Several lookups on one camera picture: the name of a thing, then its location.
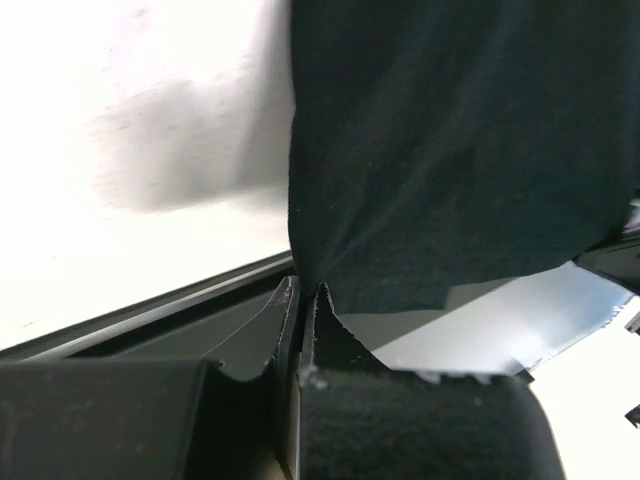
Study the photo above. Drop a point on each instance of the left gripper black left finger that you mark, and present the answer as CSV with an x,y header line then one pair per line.
x,y
158,405

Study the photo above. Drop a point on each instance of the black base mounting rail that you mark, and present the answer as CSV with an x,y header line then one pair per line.
x,y
230,322

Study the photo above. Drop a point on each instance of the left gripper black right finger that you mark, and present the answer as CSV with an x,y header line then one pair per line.
x,y
361,420

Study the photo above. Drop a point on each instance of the black t-shirt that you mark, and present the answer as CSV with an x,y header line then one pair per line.
x,y
436,144

